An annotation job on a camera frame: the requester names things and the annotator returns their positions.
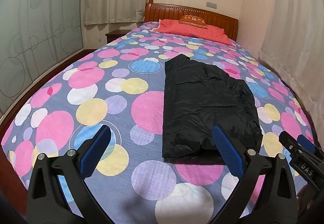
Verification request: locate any right beige striped curtain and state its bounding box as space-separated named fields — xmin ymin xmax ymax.
xmin=259 ymin=0 xmax=323 ymax=145

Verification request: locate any colourful polka dot bedspread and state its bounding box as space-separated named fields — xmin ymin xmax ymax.
xmin=1 ymin=23 xmax=314 ymax=223

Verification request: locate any person's right hand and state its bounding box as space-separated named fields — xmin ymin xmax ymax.
xmin=297 ymin=184 xmax=316 ymax=215

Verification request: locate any frosted glass wardrobe door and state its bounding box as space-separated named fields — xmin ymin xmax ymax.
xmin=1 ymin=0 xmax=83 ymax=114

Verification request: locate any wooden nightstand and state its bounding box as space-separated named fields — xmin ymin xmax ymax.
xmin=105 ymin=30 xmax=131 ymax=43

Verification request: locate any black quilted puffer jacket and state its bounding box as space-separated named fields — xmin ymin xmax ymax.
xmin=162 ymin=54 xmax=263 ymax=161

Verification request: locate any small orange embroidered cushion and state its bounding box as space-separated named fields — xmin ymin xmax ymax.
xmin=178 ymin=15 xmax=208 ymax=29

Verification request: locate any wooden bed headboard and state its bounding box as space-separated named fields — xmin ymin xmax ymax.
xmin=144 ymin=3 xmax=239 ymax=42

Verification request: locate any wall socket plate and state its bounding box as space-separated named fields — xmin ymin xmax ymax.
xmin=206 ymin=2 xmax=217 ymax=9

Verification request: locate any red quilted pillow blanket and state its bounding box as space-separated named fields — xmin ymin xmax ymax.
xmin=154 ymin=19 xmax=232 ymax=45

